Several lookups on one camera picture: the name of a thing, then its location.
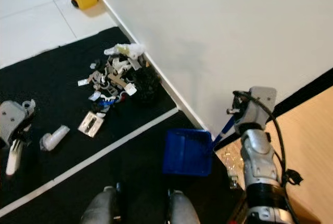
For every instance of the blue plastic dustpan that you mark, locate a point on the blue plastic dustpan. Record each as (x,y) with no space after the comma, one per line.
(187,154)

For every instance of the black floor mat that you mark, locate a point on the black floor mat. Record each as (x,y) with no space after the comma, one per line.
(62,78)

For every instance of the clear plastic bag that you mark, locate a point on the clear plastic bag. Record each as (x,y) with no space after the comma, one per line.
(229,159)

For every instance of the silver foil packet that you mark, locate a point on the silver foil packet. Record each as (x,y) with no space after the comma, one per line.
(91,124)

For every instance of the small blue scrap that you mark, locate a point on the small blue scrap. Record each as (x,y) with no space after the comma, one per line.
(109,102)

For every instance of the tan cardboard strip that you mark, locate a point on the tan cardboard strip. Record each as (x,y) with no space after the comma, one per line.
(118,81)

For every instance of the grey right robot leg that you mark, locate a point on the grey right robot leg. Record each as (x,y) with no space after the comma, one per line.
(184,211)

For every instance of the grey robot leg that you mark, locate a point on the grey robot leg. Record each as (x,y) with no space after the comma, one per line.
(106,208)
(184,211)

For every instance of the grey left robot leg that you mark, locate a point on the grey left robot leg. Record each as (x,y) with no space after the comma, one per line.
(106,208)

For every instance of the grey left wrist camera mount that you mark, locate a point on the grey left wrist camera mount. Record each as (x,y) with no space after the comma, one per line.
(11,120)

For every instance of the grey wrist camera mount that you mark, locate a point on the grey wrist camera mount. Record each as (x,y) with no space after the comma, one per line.
(260,104)
(11,120)

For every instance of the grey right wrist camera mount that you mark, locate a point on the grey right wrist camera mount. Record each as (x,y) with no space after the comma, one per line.
(260,104)

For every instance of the black door frame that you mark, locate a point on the black door frame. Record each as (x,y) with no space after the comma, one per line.
(307,86)

